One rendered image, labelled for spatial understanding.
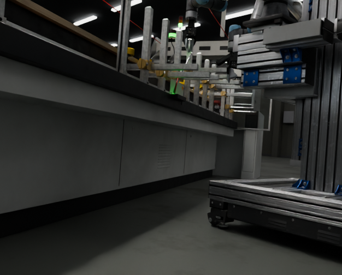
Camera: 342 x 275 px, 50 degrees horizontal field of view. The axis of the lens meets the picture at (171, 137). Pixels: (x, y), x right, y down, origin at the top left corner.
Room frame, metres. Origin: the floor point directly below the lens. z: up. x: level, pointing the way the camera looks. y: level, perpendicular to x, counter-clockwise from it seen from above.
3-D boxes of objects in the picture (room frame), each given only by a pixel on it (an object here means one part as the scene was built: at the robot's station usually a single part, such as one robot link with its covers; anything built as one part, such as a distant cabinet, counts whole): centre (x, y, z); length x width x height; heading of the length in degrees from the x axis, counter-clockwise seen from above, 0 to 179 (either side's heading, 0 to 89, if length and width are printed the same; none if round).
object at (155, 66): (1.95, 0.09, 0.80); 0.44 x 0.03 x 0.04; 70
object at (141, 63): (1.96, 0.16, 0.81); 0.14 x 0.06 x 0.05; 160
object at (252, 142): (5.07, -0.40, 0.95); 1.65 x 0.70 x 1.90; 70
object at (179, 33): (2.40, 0.00, 0.91); 0.04 x 0.04 x 0.48; 70
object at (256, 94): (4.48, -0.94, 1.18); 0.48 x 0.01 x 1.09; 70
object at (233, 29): (2.32, -0.36, 1.12); 0.09 x 0.08 x 0.11; 86
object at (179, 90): (2.37, -0.02, 0.75); 0.26 x 0.01 x 0.10; 160
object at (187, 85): (2.64, -0.09, 0.93); 0.04 x 0.04 x 0.48; 70
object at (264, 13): (1.81, -0.47, 1.09); 0.15 x 0.15 x 0.10
